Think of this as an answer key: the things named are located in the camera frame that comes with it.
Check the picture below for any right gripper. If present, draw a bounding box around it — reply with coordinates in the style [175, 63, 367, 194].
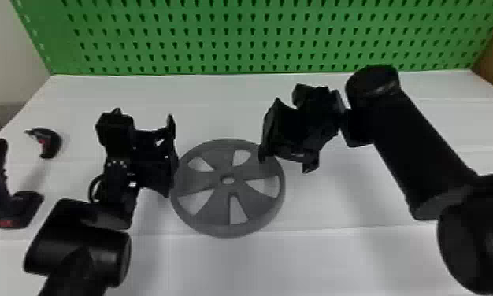
[257, 97, 347, 175]

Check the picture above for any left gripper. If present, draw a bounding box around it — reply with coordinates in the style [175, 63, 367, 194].
[126, 114, 181, 199]

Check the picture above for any grey wheel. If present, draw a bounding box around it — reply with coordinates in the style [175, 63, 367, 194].
[169, 138, 287, 239]

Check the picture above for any small black red tool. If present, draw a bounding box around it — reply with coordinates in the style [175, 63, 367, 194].
[24, 128, 64, 161]

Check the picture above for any drill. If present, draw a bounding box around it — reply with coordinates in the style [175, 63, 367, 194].
[0, 138, 45, 231]

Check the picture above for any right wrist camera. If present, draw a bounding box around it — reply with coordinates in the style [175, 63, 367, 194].
[291, 82, 346, 122]

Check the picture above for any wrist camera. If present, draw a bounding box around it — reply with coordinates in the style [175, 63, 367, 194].
[291, 82, 346, 122]
[95, 107, 135, 161]

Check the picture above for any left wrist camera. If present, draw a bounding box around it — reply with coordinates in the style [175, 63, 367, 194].
[95, 107, 135, 161]

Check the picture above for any black cable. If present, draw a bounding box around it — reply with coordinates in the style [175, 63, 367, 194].
[87, 173, 108, 205]

